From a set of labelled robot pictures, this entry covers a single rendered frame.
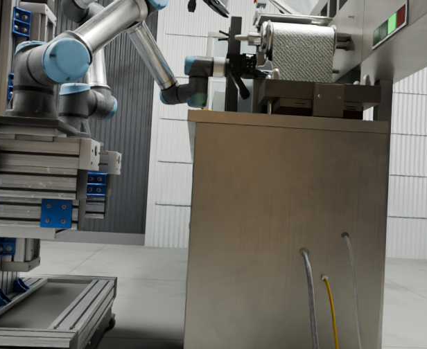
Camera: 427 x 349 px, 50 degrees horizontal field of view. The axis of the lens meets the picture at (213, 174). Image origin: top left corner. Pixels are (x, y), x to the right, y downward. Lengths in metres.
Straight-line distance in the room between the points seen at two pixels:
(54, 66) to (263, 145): 0.67
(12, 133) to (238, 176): 0.69
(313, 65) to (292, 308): 0.91
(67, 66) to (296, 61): 0.89
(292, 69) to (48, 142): 0.95
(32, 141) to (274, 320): 0.92
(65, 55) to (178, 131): 3.56
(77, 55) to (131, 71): 3.68
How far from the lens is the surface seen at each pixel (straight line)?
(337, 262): 1.55
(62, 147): 1.38
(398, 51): 1.69
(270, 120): 1.49
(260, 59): 1.88
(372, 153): 1.57
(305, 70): 1.82
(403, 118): 5.40
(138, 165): 4.86
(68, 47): 1.34
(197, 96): 1.71
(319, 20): 2.26
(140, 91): 4.96
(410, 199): 5.38
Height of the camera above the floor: 0.65
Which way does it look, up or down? 2 degrees up
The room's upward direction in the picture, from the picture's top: 3 degrees clockwise
